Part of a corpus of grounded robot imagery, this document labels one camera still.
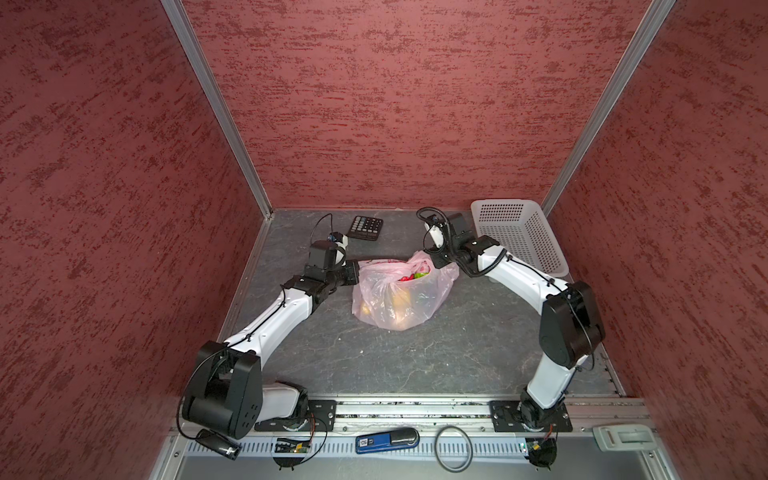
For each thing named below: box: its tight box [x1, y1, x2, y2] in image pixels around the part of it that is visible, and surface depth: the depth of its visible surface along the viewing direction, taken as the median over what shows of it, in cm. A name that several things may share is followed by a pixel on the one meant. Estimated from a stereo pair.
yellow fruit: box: [391, 286, 412, 327], surface depth 89 cm
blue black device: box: [355, 428, 420, 454], surface depth 69 cm
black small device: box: [195, 428, 242, 461], surface depth 70 cm
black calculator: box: [347, 215, 384, 241], surface depth 116 cm
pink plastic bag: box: [352, 251, 459, 331], surface depth 88 cm
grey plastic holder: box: [593, 425, 657, 452], surface depth 71 cm
